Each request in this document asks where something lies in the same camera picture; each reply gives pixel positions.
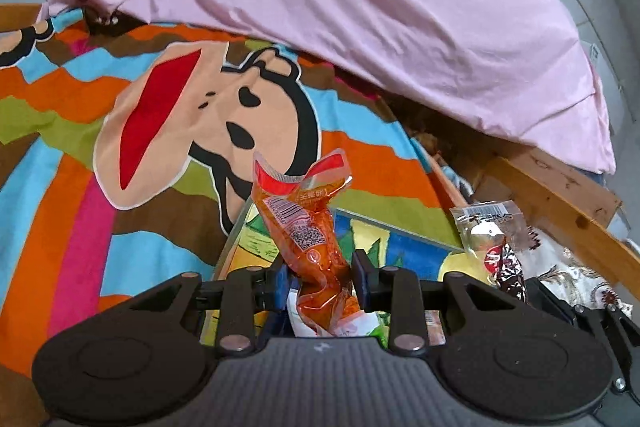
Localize colourful monkey blanket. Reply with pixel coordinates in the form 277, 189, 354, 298
1, 9, 460, 426

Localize wooden bed frame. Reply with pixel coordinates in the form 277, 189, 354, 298
1, 4, 639, 314

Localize white floral quilt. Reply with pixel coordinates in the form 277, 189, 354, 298
518, 227, 634, 317

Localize clear candy snack pack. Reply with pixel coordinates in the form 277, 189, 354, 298
450, 200, 528, 303

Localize orange chicken foot snack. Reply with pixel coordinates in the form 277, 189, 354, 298
250, 148, 356, 336

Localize silver tray box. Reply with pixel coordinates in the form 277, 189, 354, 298
199, 193, 497, 348

